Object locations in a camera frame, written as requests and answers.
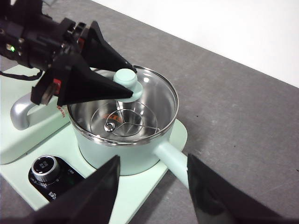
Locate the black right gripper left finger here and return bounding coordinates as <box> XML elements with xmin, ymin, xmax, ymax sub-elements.
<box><xmin>0</xmin><ymin>155</ymin><xmax>121</xmax><ymax>224</ymax></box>

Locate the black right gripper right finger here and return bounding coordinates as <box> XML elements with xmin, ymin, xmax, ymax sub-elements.
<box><xmin>186</xmin><ymin>153</ymin><xmax>290</xmax><ymax>224</ymax></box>

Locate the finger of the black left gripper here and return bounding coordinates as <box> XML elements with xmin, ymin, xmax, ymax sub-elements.
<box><xmin>81</xmin><ymin>21</ymin><xmax>138</xmax><ymax>73</ymax></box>
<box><xmin>52</xmin><ymin>53</ymin><xmax>134</xmax><ymax>106</ymax></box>

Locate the glass pot lid green knob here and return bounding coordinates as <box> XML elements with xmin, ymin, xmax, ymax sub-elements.
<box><xmin>67</xmin><ymin>65</ymin><xmax>180</xmax><ymax>147</ymax></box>

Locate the silver control knob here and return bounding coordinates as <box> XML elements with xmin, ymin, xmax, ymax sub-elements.
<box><xmin>31</xmin><ymin>155</ymin><xmax>63</xmax><ymax>184</ymax></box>

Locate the mint green breakfast machine base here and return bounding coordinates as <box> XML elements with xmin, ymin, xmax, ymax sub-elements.
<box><xmin>0</xmin><ymin>65</ymin><xmax>189</xmax><ymax>220</ymax></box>

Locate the mint green griddle lid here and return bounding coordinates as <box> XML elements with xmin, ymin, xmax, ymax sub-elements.
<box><xmin>0</xmin><ymin>66</ymin><xmax>73</xmax><ymax>165</ymax></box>

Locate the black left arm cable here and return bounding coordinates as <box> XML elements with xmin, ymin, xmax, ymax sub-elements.
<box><xmin>0</xmin><ymin>71</ymin><xmax>45</xmax><ymax>81</ymax></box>

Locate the steel wire steamer rack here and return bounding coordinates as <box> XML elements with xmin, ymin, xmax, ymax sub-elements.
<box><xmin>90</xmin><ymin>102</ymin><xmax>162</xmax><ymax>140</ymax></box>

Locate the mint green handled pot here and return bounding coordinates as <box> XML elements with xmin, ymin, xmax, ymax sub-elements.
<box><xmin>67</xmin><ymin>66</ymin><xmax>190</xmax><ymax>190</ymax></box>

